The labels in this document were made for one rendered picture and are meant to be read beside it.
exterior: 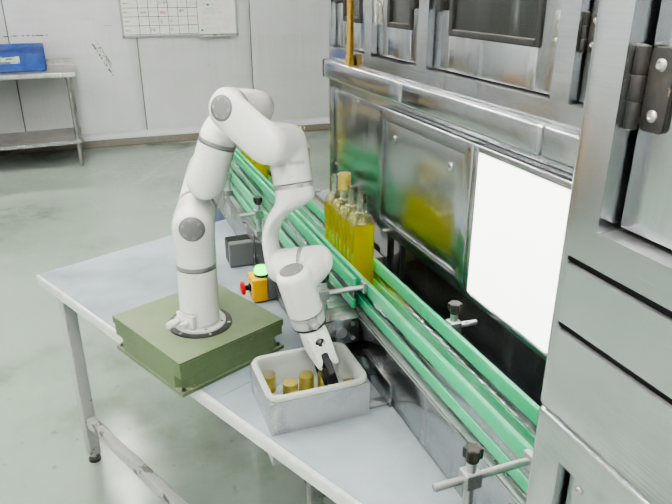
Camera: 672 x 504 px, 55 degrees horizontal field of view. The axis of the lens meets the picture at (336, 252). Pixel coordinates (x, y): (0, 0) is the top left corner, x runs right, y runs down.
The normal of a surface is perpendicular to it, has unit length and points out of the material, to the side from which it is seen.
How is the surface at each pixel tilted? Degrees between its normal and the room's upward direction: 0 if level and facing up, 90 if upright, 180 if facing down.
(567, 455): 90
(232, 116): 78
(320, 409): 90
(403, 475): 0
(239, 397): 0
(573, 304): 90
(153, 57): 90
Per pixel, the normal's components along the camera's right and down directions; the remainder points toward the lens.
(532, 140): -0.94, 0.14
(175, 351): 0.03, -0.92
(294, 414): 0.35, 0.36
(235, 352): 0.71, 0.27
